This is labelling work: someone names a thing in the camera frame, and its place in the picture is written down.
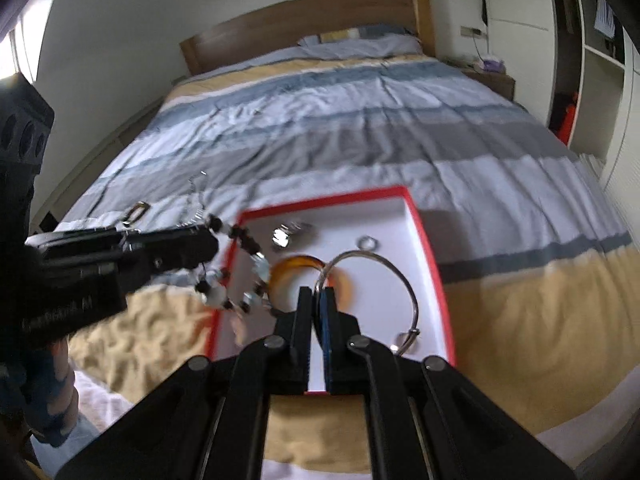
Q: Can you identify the silver chain necklace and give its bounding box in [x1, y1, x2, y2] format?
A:
[179, 169, 212, 229]

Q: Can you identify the dark beaded bracelet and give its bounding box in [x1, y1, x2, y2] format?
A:
[193, 212, 276, 317]

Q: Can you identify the thin silver bangle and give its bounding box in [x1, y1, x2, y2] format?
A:
[313, 249, 421, 356]

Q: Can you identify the dark olive bangle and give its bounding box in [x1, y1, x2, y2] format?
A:
[119, 200, 151, 229]

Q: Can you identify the red jewelry box tray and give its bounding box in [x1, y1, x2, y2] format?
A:
[205, 186, 457, 363]

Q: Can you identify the left hand blue glove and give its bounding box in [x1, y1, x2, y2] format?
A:
[1, 338, 79, 448]

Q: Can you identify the amber bangle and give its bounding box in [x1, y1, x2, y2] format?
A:
[267, 255, 354, 312]

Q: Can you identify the striped duvet bed cover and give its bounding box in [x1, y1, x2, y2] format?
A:
[60, 36, 639, 479]

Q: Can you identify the window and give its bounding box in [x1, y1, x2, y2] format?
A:
[0, 0, 53, 82]

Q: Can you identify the wooden headboard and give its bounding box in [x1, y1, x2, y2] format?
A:
[180, 0, 436, 76]

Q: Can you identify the striped pillow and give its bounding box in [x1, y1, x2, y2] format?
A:
[297, 24, 423, 60]

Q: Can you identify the wooden nightstand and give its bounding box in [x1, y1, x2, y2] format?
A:
[445, 60, 515, 101]

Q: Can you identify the red object in wardrobe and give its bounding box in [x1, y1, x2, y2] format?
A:
[555, 92, 579, 145]

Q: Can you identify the purple tissue box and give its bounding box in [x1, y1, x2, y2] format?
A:
[478, 58, 506, 74]

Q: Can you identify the white wardrobe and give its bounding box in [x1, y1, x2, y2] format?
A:
[484, 0, 639, 226]

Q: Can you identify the hanging shirt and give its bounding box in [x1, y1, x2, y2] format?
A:
[593, 0, 616, 40]

